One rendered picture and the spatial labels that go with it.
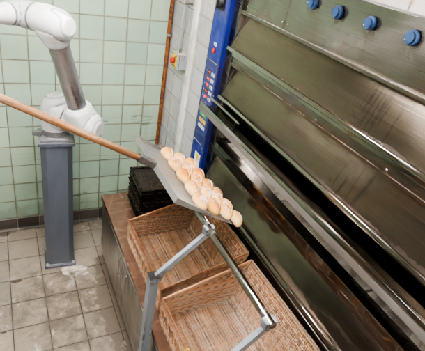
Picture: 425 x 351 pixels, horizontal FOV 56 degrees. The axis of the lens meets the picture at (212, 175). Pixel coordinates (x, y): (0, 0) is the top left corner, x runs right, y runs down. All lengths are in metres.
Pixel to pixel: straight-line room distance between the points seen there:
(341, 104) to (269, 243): 0.78
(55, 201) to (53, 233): 0.27
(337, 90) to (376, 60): 0.18
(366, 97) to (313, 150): 0.31
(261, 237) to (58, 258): 1.61
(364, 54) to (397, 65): 0.14
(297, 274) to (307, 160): 0.51
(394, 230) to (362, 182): 0.20
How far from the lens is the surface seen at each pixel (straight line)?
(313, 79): 1.63
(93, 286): 2.98
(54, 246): 2.99
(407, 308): 1.26
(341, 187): 1.52
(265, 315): 1.40
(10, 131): 3.03
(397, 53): 1.40
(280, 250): 1.90
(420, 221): 1.36
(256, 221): 2.03
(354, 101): 1.48
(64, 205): 2.78
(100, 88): 2.97
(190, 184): 1.82
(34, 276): 3.08
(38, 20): 2.03
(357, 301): 1.59
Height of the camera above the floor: 2.20
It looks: 31 degrees down
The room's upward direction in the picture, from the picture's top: 12 degrees clockwise
